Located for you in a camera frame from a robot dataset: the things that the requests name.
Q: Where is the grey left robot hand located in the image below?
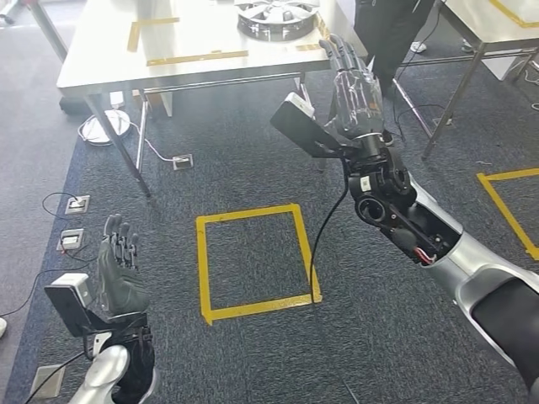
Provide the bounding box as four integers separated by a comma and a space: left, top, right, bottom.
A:
97, 213, 149, 316

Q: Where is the silver plastic wheel cover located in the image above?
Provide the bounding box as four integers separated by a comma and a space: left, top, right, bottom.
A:
234, 0, 321, 43

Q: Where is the steel workbench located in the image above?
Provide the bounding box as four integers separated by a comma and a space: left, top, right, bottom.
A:
25, 0, 371, 197

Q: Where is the yellow floor tape square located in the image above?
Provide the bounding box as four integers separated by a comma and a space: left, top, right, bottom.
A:
195, 203, 323, 327
476, 167, 539, 262

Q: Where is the white round disc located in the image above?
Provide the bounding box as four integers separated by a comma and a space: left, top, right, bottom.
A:
79, 109, 131, 146

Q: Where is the black box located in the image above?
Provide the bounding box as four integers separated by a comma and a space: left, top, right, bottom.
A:
58, 94, 89, 115

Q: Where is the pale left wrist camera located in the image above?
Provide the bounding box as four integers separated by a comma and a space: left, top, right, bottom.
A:
51, 273, 95, 308

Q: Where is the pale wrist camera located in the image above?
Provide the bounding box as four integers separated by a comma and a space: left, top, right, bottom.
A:
284, 92, 316, 120
51, 273, 95, 308

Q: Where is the black left camera bracket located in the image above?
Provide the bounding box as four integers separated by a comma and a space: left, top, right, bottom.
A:
44, 284, 148, 338

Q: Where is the black camera bracket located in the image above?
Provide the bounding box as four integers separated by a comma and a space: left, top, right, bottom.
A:
44, 284, 148, 338
269, 100, 352, 160

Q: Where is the black floor cable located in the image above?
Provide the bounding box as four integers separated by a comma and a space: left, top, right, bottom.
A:
42, 192, 79, 220
0, 239, 100, 319

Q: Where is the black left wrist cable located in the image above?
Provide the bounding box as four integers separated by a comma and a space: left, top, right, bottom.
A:
25, 349, 85, 404

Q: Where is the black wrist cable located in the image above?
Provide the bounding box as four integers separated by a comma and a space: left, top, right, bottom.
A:
25, 349, 85, 404
309, 183, 350, 305

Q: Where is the white floor cable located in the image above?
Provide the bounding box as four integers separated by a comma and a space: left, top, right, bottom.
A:
128, 122, 175, 162

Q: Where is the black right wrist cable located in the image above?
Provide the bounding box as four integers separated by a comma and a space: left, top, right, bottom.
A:
309, 183, 350, 305

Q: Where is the black right camera bracket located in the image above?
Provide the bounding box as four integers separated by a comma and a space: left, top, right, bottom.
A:
269, 100, 352, 160

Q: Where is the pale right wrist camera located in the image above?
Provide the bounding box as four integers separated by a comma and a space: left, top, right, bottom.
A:
284, 92, 316, 120

